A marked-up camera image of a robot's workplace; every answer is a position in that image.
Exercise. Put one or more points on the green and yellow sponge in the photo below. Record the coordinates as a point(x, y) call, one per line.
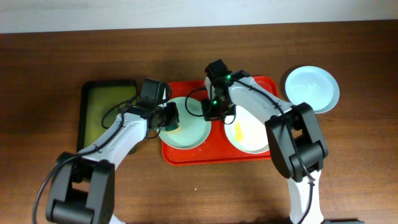
point(172, 128)

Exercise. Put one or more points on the black tray with green liquid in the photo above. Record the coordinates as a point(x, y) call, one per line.
point(96, 107)

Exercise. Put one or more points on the mint green plate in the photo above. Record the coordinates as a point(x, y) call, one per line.
point(191, 132)

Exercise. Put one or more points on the cream white plate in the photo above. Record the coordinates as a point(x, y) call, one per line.
point(245, 132)

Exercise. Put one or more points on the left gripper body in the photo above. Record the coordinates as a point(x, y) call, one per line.
point(171, 116)

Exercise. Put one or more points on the red plastic tray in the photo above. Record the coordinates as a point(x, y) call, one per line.
point(216, 148)

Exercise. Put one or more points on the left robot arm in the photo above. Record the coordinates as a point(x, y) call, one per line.
point(82, 185)

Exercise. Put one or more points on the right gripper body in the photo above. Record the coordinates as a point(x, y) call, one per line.
point(219, 109)

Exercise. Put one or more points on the light blue plate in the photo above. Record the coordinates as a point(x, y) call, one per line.
point(313, 86)

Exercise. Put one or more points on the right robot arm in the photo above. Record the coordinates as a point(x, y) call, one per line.
point(295, 140)

